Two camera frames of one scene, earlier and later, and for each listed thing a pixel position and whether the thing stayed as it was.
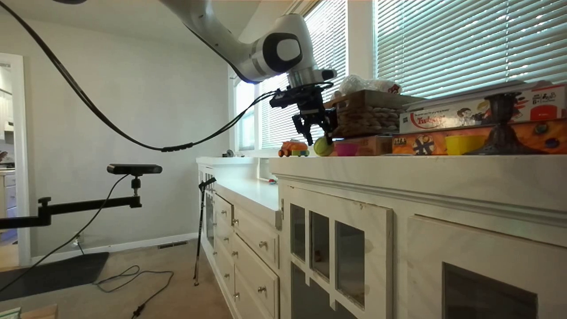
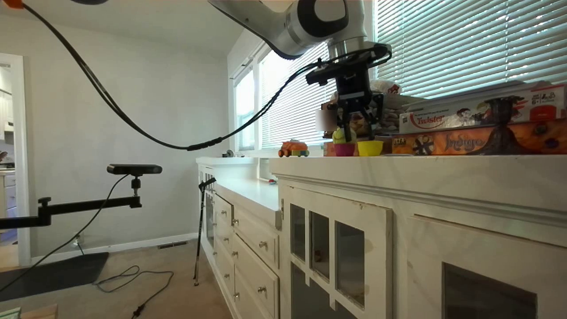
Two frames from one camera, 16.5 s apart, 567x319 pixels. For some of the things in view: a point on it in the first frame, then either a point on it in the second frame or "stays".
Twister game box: x=539 y=105 stays
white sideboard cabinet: x=386 y=236 stays
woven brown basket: x=367 y=112 stays
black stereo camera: x=133 y=169 stays
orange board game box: x=526 y=137 stays
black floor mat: x=53 y=275 stays
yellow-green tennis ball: x=322 y=146 → x=338 y=135
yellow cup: x=462 y=144 → x=370 y=147
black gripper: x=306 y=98 → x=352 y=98
